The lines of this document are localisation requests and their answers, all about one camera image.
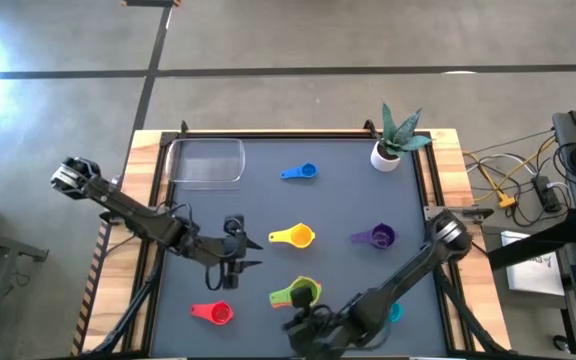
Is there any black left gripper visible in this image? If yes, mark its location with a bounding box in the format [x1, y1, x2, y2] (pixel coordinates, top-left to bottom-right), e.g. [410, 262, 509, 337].
[187, 214, 264, 290]

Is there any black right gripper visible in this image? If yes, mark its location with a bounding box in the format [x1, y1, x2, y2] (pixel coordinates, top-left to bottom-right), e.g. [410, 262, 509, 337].
[281, 286, 349, 360]

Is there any orange measuring cup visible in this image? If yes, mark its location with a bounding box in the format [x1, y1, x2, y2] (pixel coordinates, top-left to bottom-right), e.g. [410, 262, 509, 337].
[269, 277, 323, 309]

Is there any yellow measuring cup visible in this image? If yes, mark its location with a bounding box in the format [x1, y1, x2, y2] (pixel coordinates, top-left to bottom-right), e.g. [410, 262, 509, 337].
[268, 222, 316, 250]

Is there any red measuring cup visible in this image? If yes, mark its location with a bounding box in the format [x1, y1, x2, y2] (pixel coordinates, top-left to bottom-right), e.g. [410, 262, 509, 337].
[190, 300, 235, 326]

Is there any teal measuring cup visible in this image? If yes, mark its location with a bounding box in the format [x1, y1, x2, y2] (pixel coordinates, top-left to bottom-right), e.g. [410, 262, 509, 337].
[386, 302, 405, 324]

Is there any blue measuring cup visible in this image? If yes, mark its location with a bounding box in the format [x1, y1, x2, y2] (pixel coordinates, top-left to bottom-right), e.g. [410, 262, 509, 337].
[280, 162, 320, 181]

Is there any purple measuring cup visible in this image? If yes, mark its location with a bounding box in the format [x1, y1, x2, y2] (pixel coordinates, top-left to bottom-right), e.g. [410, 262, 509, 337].
[350, 222, 398, 250]

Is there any clear plastic basket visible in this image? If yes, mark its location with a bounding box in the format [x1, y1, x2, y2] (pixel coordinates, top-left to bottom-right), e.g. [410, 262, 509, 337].
[165, 138, 247, 191]

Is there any green plant in white pot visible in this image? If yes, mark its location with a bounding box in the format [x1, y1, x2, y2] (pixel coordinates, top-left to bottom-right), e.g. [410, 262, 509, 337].
[370, 103, 434, 173]

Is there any white paper sheet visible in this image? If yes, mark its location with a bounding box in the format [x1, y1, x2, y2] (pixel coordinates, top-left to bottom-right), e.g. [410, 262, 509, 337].
[499, 229, 567, 297]

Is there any black power strip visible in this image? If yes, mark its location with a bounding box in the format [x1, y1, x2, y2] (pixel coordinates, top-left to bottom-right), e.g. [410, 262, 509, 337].
[531, 174, 563, 214]

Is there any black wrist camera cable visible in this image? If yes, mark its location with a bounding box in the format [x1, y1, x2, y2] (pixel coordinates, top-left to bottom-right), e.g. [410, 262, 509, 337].
[157, 202, 229, 292]

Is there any yellow cable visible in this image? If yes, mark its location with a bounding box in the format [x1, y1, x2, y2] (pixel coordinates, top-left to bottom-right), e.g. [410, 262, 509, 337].
[462, 134, 557, 209]

